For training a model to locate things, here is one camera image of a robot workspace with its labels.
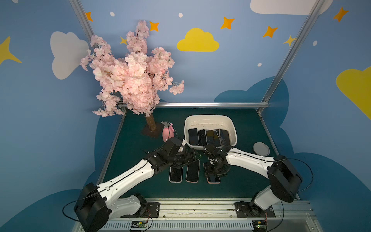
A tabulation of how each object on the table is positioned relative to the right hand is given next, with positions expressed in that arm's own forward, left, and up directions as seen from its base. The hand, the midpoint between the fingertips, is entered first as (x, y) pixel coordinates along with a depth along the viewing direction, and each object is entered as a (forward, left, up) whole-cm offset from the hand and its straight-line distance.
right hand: (211, 174), depth 84 cm
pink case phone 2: (0, -2, -5) cm, 6 cm away
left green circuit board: (-27, +37, -4) cm, 46 cm away
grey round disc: (+21, -36, -4) cm, 42 cm away
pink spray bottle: (+25, +29, +7) cm, 39 cm away
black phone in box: (+29, +12, -5) cm, 32 cm away
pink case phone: (+2, +11, -4) cm, 12 cm away
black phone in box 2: (+24, +5, 0) cm, 24 cm away
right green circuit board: (-23, -25, -6) cm, 34 cm away
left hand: (+3, +9, +15) cm, 18 cm away
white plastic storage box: (+42, 0, -2) cm, 42 cm away
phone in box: (+27, -8, -1) cm, 28 cm away
